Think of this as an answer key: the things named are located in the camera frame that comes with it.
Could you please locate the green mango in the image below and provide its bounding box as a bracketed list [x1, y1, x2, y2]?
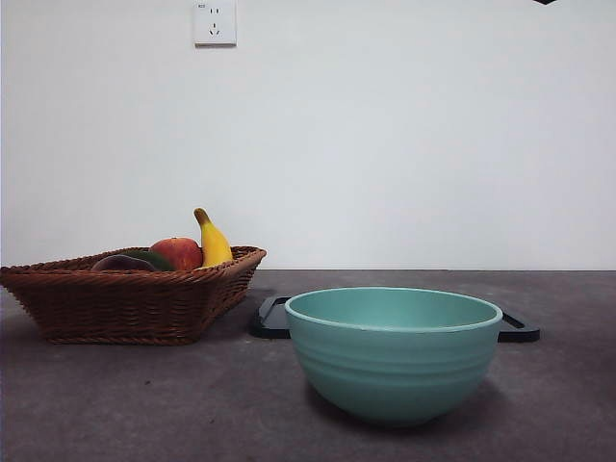
[119, 248, 174, 271]

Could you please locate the yellow banana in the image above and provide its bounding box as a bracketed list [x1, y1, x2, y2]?
[193, 207, 234, 269]

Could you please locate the black rectangular tray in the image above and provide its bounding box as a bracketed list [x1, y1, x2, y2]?
[247, 295, 540, 344]

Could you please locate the teal ribbed bowl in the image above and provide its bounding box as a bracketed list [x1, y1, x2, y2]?
[284, 287, 504, 428]

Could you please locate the red apple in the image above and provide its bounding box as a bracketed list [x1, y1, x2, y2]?
[149, 236, 204, 271]

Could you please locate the dark purple plum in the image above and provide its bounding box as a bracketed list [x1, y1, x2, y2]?
[90, 254, 155, 272]

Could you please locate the brown wicker basket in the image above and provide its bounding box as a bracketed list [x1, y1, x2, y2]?
[0, 245, 268, 347]

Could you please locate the white wall socket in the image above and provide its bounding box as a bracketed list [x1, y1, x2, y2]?
[193, 2, 238, 48]

